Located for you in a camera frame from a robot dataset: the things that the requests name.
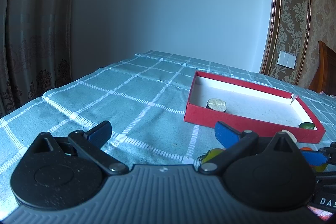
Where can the red cardboard box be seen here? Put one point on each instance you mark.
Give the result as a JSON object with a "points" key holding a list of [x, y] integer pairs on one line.
{"points": [[199, 115]]}

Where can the white light switch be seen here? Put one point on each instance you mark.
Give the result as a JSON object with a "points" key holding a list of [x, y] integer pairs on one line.
{"points": [[287, 58]]}

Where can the yellow-green fruit with stem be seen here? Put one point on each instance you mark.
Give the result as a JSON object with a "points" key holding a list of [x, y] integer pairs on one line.
{"points": [[214, 154]]}

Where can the pale round fruit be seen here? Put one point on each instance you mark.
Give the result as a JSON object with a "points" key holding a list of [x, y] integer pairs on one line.
{"points": [[292, 138]]}

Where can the wooden headboard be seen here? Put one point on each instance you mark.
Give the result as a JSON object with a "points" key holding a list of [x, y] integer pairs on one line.
{"points": [[325, 69]]}

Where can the gold wall moulding frame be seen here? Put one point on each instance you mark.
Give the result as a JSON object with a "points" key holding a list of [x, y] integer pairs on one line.
{"points": [[275, 3]]}

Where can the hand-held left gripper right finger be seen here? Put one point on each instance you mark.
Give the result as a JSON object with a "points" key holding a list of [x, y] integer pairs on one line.
{"points": [[225, 134]]}

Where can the orange tangerine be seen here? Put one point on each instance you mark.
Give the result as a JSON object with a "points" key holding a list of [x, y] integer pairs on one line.
{"points": [[305, 149]]}

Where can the green cut fruit slice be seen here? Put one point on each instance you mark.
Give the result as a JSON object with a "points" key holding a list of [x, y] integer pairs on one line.
{"points": [[307, 125]]}

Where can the brown patterned curtain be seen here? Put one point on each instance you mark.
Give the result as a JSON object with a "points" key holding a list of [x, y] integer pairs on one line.
{"points": [[34, 29]]}

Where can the green checked tablecloth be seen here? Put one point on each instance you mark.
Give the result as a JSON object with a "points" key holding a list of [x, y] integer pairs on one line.
{"points": [[105, 92]]}

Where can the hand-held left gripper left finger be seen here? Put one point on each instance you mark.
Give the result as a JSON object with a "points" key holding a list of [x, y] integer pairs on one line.
{"points": [[101, 132]]}

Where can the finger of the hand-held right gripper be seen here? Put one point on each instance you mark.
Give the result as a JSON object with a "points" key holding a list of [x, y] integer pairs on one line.
{"points": [[313, 157]]}

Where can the small green fruit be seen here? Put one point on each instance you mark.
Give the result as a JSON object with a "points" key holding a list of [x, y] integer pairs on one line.
{"points": [[320, 167]]}

